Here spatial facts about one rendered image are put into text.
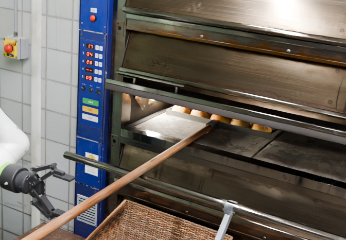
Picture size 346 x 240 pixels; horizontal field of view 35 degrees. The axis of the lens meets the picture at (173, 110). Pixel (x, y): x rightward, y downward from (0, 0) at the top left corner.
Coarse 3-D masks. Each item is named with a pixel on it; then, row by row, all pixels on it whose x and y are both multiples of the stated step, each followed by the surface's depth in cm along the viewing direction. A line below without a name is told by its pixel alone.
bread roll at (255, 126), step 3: (252, 126) 255; (255, 126) 254; (258, 126) 253; (261, 126) 252; (264, 126) 252; (255, 129) 253; (258, 129) 252; (261, 129) 252; (264, 129) 251; (267, 129) 251; (270, 129) 252; (270, 132) 252
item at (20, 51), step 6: (6, 36) 262; (12, 36) 263; (18, 36) 264; (6, 42) 261; (12, 42) 259; (18, 42) 258; (24, 42) 261; (12, 48) 260; (18, 48) 259; (24, 48) 262; (6, 54) 263; (12, 54) 261; (18, 54) 259; (24, 54) 263
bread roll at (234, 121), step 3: (231, 120) 260; (234, 120) 258; (237, 120) 258; (231, 123) 259; (234, 123) 258; (237, 123) 257; (240, 123) 257; (243, 123) 256; (246, 123) 256; (249, 123) 258; (243, 126) 256; (246, 126) 256; (249, 126) 257
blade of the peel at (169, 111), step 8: (168, 112) 272; (176, 112) 270; (192, 120) 267; (200, 120) 264; (208, 120) 262; (232, 128) 257; (240, 128) 255; (248, 128) 253; (264, 136) 251; (272, 136) 251
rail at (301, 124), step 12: (120, 84) 225; (132, 84) 223; (168, 96) 215; (180, 96) 213; (228, 108) 204; (240, 108) 202; (276, 120) 196; (288, 120) 194; (324, 132) 188; (336, 132) 186
